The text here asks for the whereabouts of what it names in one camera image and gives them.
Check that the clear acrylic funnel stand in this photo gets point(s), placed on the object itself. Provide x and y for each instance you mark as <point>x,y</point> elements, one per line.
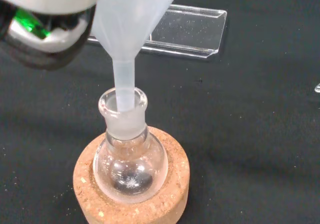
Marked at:
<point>190,31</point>

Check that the glass round-bottom flask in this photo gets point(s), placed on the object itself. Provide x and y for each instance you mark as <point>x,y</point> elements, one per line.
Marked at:
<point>130,164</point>

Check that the black bench cloth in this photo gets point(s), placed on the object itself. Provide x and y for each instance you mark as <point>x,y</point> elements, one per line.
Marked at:
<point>250,146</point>

